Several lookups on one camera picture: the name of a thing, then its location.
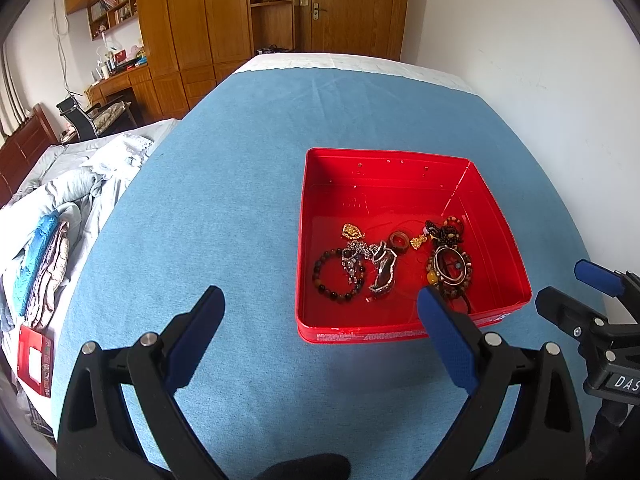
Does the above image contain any thin silver bracelet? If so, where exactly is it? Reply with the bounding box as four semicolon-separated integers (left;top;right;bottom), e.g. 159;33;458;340
434;251;468;283

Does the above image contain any silver chain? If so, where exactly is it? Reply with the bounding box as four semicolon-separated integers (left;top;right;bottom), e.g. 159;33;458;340
341;240;381;281

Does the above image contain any small dark bead bracelet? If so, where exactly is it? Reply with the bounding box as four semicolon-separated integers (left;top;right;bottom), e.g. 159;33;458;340
313;247;366;301

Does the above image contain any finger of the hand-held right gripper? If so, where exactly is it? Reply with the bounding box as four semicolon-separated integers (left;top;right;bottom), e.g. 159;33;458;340
535;286;640;361
574;259;640;321

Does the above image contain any curtain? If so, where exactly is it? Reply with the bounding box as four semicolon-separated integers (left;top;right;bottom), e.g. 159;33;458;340
0;35;28;141

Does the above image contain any beige folded blanket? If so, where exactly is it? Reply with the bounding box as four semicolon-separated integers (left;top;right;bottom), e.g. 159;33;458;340
25;220;75;331

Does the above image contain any red gift box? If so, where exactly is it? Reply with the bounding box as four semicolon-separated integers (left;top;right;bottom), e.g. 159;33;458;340
16;325;55;397

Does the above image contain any black chair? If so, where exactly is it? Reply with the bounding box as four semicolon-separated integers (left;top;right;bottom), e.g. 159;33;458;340
56;96;133;138

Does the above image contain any wooden wardrobe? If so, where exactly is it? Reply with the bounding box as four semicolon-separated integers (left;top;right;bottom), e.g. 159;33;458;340
132;0;313;117

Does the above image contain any white bedding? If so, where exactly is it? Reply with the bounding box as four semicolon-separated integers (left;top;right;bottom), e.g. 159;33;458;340
0;119;181;331

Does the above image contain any red tin box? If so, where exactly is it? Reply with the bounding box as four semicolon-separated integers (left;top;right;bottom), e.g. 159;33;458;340
294;147;532;345

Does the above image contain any wooden door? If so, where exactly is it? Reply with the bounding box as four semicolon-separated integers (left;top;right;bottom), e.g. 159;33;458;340
310;0;413;61

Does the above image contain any large wooden bead bracelet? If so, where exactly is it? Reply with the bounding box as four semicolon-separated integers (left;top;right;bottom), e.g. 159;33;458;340
425;246;473;313

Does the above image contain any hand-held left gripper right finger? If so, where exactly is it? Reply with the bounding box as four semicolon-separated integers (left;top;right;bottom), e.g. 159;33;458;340
416;286;586;480

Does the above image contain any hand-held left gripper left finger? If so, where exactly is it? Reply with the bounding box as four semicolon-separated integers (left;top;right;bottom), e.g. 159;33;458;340
56;285;228;480

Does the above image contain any silver gold link watch band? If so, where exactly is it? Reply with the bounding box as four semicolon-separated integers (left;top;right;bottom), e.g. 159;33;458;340
366;240;401;304

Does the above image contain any blue cord pendant gold charm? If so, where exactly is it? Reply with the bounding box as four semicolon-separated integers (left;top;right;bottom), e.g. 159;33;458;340
410;216;467;261

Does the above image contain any silver bangle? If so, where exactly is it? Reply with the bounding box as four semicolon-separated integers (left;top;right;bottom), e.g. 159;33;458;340
432;247;466;281

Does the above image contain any wooden bed headboard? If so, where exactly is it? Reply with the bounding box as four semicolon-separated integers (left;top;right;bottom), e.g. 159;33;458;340
0;104;58;206

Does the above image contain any teal folded blanket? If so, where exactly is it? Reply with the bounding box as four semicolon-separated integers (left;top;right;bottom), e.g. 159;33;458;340
12;212;61;317

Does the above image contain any wooden desk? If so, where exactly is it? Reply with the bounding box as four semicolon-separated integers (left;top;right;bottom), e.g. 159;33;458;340
85;65;153;126

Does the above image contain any person's right forearm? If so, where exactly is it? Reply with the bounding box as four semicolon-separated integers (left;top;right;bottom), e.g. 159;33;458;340
589;395;640;480

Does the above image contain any wooden wall cabinet with books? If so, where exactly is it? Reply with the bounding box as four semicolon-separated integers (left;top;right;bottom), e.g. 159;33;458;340
64;0;138;41

